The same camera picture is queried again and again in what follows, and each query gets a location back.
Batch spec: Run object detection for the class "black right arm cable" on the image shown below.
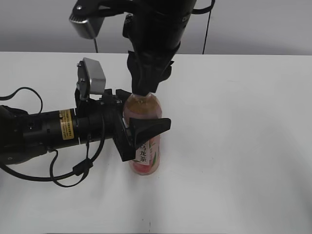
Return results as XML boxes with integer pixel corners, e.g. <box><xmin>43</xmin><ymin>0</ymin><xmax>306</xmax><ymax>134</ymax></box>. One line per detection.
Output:
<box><xmin>192</xmin><ymin>0</ymin><xmax>216</xmax><ymax>56</ymax></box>

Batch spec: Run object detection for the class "peach oolong tea bottle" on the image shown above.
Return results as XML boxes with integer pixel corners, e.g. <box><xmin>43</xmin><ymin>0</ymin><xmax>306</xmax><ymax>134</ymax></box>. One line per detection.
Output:
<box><xmin>123</xmin><ymin>93</ymin><xmax>162</xmax><ymax>176</ymax></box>

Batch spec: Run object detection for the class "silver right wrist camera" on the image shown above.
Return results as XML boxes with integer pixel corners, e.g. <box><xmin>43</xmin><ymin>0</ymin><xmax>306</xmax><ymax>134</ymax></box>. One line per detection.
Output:
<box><xmin>69</xmin><ymin>13</ymin><xmax>104</xmax><ymax>39</ymax></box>

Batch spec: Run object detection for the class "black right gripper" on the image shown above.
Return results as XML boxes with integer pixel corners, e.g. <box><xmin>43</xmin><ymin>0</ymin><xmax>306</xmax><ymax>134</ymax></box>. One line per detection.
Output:
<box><xmin>122</xmin><ymin>12</ymin><xmax>189</xmax><ymax>96</ymax></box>

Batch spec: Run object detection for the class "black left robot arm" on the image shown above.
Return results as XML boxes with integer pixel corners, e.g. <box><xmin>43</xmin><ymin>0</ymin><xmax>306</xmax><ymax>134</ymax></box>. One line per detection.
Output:
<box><xmin>0</xmin><ymin>89</ymin><xmax>171</xmax><ymax>165</ymax></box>

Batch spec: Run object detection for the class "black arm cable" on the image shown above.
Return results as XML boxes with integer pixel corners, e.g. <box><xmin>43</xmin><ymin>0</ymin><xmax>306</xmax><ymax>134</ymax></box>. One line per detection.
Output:
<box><xmin>192</xmin><ymin>0</ymin><xmax>216</xmax><ymax>56</ymax></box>
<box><xmin>0</xmin><ymin>87</ymin><xmax>105</xmax><ymax>188</ymax></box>

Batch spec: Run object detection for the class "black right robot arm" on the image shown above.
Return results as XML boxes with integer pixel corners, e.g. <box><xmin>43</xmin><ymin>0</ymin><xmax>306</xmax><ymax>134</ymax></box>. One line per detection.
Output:
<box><xmin>69</xmin><ymin>0</ymin><xmax>195</xmax><ymax>96</ymax></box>

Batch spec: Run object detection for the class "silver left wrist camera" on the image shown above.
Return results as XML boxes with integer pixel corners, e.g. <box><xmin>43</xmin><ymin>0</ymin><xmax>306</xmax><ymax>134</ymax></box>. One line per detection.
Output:
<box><xmin>77</xmin><ymin>58</ymin><xmax>106</xmax><ymax>101</ymax></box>

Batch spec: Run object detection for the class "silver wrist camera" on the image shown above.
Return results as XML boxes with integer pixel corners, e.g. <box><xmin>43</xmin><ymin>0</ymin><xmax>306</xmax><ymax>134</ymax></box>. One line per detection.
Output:
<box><xmin>77</xmin><ymin>58</ymin><xmax>106</xmax><ymax>101</ymax></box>
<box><xmin>69</xmin><ymin>13</ymin><xmax>104</xmax><ymax>39</ymax></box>

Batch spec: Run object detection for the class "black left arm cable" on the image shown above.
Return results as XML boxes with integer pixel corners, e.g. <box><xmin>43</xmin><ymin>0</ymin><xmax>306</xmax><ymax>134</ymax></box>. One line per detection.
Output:
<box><xmin>0</xmin><ymin>87</ymin><xmax>105</xmax><ymax>188</ymax></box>

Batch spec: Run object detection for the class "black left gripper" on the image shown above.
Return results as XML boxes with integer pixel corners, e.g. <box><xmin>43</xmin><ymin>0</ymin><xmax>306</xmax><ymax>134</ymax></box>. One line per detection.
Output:
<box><xmin>75</xmin><ymin>89</ymin><xmax>171</xmax><ymax>162</ymax></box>

